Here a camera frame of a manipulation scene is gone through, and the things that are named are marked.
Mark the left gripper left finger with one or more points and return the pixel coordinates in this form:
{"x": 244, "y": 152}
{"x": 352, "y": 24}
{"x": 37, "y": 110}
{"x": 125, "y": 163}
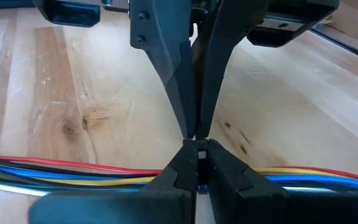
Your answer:
{"x": 120, "y": 208}

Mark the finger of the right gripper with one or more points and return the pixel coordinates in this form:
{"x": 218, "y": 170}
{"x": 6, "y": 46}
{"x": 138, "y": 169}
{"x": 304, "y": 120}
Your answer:
{"x": 166, "y": 46}
{"x": 219, "y": 62}

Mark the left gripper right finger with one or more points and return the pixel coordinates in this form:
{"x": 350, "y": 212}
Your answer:
{"x": 291, "y": 208}

